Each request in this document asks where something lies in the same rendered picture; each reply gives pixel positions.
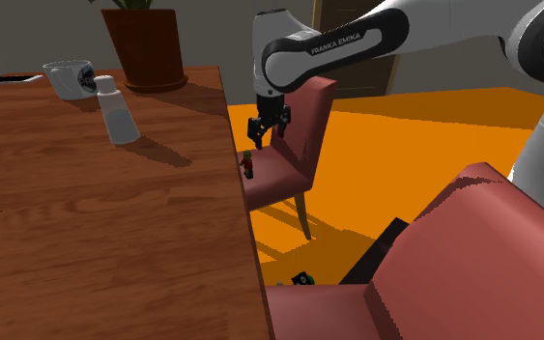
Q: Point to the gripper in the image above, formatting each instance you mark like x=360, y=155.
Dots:
x=270, y=106

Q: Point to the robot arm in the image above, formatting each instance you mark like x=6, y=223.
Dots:
x=441, y=23

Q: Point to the red chair with wooden legs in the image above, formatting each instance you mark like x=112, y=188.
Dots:
x=464, y=263
x=300, y=136

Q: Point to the small red and green figure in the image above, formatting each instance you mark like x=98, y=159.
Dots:
x=247, y=165

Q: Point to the brown door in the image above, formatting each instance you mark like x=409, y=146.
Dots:
x=370, y=70

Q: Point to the plant in brown pot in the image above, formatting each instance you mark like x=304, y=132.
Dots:
x=146, y=52

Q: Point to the white squeeze bottle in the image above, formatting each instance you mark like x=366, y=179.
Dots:
x=120, y=117

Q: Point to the black and green object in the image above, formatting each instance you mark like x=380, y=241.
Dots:
x=303, y=279

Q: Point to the wooden table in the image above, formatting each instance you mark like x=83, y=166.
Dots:
x=111, y=226

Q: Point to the white mug with dark print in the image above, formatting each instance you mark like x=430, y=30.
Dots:
x=66, y=80

